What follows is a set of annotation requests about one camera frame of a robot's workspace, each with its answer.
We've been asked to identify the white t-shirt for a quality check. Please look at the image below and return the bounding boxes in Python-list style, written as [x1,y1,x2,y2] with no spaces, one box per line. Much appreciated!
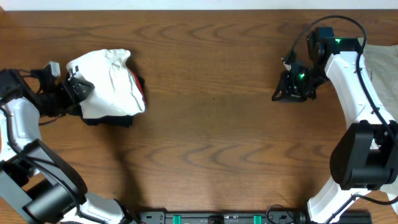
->
[66,49,146,119]

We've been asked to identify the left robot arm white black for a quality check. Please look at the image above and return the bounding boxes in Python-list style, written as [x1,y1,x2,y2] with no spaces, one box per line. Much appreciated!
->
[1,69,141,223]

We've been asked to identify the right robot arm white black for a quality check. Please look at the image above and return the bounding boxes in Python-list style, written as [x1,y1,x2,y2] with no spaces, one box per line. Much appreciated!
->
[272,33,397,223]

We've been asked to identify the black folded garment red trim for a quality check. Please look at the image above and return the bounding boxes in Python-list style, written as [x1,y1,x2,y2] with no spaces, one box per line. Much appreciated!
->
[80,68,146,128]

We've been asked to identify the grey beige garment pile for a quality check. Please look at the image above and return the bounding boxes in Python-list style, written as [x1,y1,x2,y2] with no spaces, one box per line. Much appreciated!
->
[359,37,398,215]

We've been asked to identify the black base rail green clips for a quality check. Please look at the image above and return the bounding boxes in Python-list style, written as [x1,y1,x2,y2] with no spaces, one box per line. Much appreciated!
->
[138,210,373,224]

